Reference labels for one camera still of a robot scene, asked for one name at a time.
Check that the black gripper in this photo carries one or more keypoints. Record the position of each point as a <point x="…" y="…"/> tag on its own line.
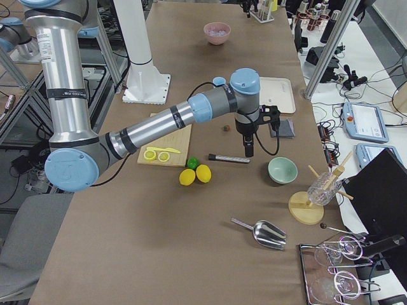
<point x="245" y="128"/>
<point x="246" y="7"/>

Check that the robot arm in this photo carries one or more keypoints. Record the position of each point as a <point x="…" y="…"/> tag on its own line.
<point x="78" y="155"/>

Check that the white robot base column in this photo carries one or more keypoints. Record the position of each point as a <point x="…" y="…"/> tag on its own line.
<point x="145" y="84"/>

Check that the pink plastic cup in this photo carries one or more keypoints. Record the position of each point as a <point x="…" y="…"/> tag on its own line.
<point x="262" y="4"/>

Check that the yellow plastic cup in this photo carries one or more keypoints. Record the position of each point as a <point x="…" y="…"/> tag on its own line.
<point x="273" y="5"/>

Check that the pile of clear ice cubes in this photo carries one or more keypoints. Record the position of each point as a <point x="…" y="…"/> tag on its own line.
<point x="216" y="30"/>

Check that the light blue plastic cup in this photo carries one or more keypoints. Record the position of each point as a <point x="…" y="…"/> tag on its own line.
<point x="218" y="81"/>

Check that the steel ice scoop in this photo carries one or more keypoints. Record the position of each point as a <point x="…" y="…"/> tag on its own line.
<point x="265" y="233"/>

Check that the grey folded cloth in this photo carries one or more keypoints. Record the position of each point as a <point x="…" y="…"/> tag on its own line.
<point x="286" y="129"/>

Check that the pink bowl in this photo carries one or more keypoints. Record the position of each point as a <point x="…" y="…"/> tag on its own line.
<point x="217" y="40"/>

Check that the light green bowl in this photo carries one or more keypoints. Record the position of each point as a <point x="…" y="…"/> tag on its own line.
<point x="282" y="170"/>

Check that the cream serving tray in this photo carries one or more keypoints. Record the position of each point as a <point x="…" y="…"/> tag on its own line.
<point x="279" y="92"/>

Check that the upper whole yellow lemon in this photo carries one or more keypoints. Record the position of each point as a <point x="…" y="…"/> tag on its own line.
<point x="203" y="173"/>

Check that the whole yellow lemon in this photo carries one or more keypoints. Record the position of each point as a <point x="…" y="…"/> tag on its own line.
<point x="187" y="177"/>
<point x="203" y="173"/>

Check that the green lime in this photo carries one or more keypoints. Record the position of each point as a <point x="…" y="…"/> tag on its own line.
<point x="193" y="163"/>

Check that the lower whole yellow lemon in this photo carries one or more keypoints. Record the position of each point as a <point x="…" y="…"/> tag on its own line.
<point x="187" y="177"/>

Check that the lower lemon half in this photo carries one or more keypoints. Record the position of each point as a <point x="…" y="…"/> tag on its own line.
<point x="163" y="156"/>

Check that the lemon half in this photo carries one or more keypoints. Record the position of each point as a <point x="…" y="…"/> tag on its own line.
<point x="163" y="156"/>
<point x="149" y="155"/>

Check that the wooden glass stand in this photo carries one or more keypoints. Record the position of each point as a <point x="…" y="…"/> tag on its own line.
<point x="307" y="207"/>

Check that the clear patterned glass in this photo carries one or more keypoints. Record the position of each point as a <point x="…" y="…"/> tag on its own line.
<point x="322" y="191"/>

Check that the yellow plastic knife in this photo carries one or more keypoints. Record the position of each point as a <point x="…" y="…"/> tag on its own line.
<point x="168" y="149"/>

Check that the upper lemon half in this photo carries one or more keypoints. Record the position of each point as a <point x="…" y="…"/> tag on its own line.
<point x="149" y="155"/>

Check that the black monitor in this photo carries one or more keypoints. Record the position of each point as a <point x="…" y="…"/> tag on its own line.
<point x="379" y="192"/>

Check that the white wire cup rack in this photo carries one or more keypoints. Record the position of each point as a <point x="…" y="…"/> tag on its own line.
<point x="262" y="16"/>

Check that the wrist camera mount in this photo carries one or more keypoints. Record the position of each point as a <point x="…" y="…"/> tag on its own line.
<point x="269" y="114"/>

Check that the aluminium frame post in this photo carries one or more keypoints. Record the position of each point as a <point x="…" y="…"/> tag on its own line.
<point x="338" y="30"/>

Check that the wire glass holder tray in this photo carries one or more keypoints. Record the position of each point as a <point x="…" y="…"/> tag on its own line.
<point x="329" y="271"/>

